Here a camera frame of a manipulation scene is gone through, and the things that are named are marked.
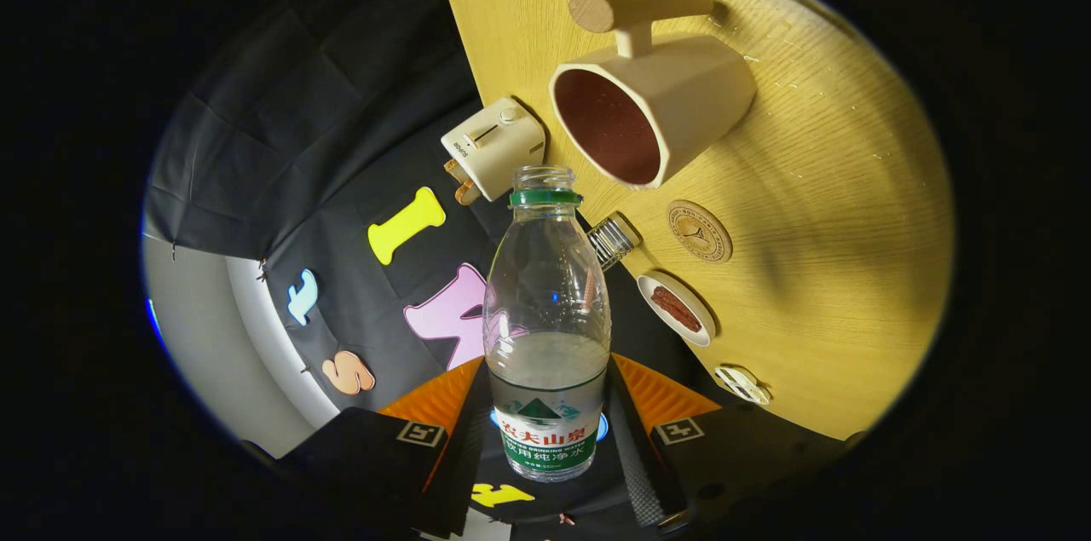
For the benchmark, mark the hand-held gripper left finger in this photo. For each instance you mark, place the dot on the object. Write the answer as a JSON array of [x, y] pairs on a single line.
[[460, 464]]

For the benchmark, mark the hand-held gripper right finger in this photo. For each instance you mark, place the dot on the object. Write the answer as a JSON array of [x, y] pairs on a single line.
[[635, 456]]

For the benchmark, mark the clear plastic juice bottle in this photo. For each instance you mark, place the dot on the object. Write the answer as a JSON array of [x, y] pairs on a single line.
[[545, 388]]

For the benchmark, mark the round cork coaster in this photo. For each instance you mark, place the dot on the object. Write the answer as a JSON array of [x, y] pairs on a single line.
[[700, 231]]

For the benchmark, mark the white divided spice tray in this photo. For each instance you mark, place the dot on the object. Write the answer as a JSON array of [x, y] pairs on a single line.
[[741, 385]]

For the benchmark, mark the white round plate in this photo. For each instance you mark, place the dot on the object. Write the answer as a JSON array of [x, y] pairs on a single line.
[[695, 332]]

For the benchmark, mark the brown meat piece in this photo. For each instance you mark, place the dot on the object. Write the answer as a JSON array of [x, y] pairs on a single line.
[[675, 308]]

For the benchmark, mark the toast slice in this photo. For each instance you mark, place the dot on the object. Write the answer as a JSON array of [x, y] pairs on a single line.
[[468, 192], [453, 169]]

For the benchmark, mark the wooden table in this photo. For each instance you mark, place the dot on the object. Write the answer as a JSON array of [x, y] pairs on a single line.
[[835, 226]]

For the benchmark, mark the white toaster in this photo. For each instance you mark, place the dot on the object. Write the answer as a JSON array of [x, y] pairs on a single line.
[[499, 145]]

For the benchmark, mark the black backdrop cloth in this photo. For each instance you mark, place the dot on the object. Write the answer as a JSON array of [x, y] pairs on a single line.
[[341, 141]]

